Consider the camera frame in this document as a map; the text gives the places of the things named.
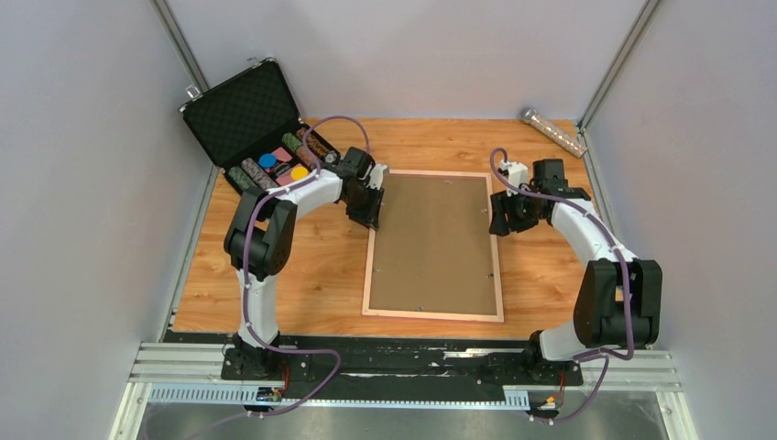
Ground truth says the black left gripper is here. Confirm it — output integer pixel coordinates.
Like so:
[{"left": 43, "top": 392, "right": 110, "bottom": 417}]
[{"left": 342, "top": 181, "right": 384, "bottom": 230}]

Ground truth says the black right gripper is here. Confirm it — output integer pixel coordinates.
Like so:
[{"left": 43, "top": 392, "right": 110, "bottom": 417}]
[{"left": 489, "top": 185, "right": 542, "bottom": 237}]

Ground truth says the brown backing board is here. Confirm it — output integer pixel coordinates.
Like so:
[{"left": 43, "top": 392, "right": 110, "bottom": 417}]
[{"left": 368, "top": 174, "right": 499, "bottom": 317}]

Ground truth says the wooden picture frame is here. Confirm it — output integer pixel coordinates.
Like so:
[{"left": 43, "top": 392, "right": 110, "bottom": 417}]
[{"left": 361, "top": 169, "right": 506, "bottom": 325}]

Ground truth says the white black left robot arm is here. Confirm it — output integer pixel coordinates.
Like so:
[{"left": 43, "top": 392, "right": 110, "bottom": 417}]
[{"left": 224, "top": 148, "right": 389, "bottom": 379}]

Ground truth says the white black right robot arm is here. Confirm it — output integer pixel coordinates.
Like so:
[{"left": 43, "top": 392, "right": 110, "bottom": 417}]
[{"left": 489, "top": 158, "right": 662, "bottom": 383}]

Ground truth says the yellow poker chip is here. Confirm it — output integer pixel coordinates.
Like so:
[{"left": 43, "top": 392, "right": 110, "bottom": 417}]
[{"left": 290, "top": 166, "right": 310, "bottom": 182}]

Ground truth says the glittery silver tube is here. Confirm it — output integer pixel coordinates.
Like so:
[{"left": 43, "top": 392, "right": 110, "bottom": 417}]
[{"left": 519, "top": 107, "right": 587, "bottom": 159}]

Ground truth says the blue poker chip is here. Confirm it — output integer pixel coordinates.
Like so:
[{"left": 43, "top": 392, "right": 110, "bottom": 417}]
[{"left": 257, "top": 153, "right": 278, "bottom": 169}]

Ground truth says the black poker chip case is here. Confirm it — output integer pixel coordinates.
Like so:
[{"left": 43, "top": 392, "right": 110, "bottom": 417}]
[{"left": 179, "top": 58, "right": 342, "bottom": 193}]

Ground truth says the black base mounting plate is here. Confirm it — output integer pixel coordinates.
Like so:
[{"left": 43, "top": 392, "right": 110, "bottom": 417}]
[{"left": 163, "top": 330, "right": 648, "bottom": 405}]

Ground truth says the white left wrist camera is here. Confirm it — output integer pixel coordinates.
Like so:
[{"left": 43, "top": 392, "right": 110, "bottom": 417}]
[{"left": 367, "top": 163, "right": 389, "bottom": 190}]

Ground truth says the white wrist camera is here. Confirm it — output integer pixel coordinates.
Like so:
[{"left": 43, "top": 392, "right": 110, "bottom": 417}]
[
  {"left": 500, "top": 160, "right": 530, "bottom": 195},
  {"left": 367, "top": 163, "right": 389, "bottom": 190}
]

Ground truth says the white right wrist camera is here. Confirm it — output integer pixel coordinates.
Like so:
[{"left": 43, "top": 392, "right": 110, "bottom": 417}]
[{"left": 500, "top": 160, "right": 530, "bottom": 195}]

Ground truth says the aluminium enclosure post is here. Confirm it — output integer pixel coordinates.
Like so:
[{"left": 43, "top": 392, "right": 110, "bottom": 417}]
[
  {"left": 150, "top": 0, "right": 210, "bottom": 100},
  {"left": 577, "top": 0, "right": 663, "bottom": 133}
]

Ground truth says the aluminium front rail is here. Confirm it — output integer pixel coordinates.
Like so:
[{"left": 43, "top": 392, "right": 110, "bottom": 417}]
[{"left": 111, "top": 334, "right": 697, "bottom": 439}]

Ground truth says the left aluminium enclosure post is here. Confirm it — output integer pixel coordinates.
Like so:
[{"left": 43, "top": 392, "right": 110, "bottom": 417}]
[{"left": 150, "top": 0, "right": 210, "bottom": 100}]

